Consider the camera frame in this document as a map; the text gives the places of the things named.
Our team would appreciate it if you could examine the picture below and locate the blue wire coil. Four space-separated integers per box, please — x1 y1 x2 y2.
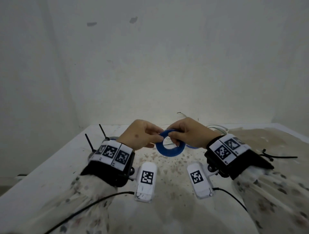
155 129 200 158

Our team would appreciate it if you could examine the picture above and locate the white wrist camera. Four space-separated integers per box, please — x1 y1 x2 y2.
186 162 219 199
134 162 158 203

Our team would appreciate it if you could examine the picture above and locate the person's left hand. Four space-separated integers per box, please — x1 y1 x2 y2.
117 119 164 151

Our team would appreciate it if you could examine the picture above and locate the black left camera lead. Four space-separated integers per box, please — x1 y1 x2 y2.
44 192 135 234

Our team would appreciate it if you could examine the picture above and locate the black left wristband with markers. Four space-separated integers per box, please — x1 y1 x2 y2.
80 139 135 188

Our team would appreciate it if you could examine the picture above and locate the black camera lead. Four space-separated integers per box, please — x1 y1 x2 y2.
212 187 248 212
44 192 135 234

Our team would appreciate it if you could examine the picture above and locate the black right camera lead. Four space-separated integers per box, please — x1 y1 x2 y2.
212 187 248 212

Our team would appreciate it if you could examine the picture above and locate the black wristband with markers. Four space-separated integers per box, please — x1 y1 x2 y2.
80 139 135 188
204 134 275 180

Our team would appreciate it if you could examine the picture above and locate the person's left forearm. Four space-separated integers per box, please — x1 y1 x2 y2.
5 173 119 234

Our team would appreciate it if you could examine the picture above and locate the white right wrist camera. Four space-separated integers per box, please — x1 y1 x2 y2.
186 162 219 199

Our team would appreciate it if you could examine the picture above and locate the person's right hand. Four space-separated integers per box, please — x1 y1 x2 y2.
166 117 221 149

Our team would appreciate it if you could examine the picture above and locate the bundle of black cable ties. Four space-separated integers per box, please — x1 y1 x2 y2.
259 149 298 161

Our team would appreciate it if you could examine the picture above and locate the black right wristband with markers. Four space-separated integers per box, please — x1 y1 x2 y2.
204 134 275 180

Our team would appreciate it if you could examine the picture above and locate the person's right forearm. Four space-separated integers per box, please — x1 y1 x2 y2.
231 166 309 234

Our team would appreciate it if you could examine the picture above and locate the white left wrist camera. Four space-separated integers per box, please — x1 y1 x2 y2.
134 162 158 203

